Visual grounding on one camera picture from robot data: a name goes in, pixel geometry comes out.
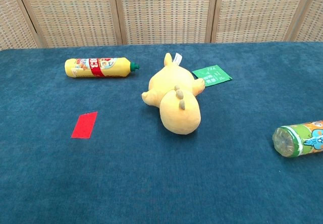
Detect red paper card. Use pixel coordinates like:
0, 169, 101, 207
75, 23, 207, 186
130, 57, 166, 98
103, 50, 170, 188
71, 111, 98, 139

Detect yellow plush dinosaur toy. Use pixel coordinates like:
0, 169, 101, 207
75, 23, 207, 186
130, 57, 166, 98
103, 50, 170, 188
141, 52, 205, 136

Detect blue velvet tablecloth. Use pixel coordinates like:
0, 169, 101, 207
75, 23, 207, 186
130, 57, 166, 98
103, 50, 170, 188
0, 41, 323, 224

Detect green tea packet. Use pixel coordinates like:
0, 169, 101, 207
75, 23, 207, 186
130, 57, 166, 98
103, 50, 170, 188
192, 64, 233, 87

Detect yellow plastic bottle green cap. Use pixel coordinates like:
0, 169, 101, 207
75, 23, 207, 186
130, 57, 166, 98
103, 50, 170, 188
64, 57, 140, 79

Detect woven rattan folding screen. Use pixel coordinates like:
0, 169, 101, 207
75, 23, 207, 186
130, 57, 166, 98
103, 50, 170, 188
0, 0, 323, 51

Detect clear bottle green cartoon label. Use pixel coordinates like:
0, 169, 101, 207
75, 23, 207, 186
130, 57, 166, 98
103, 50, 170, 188
272, 120, 323, 158

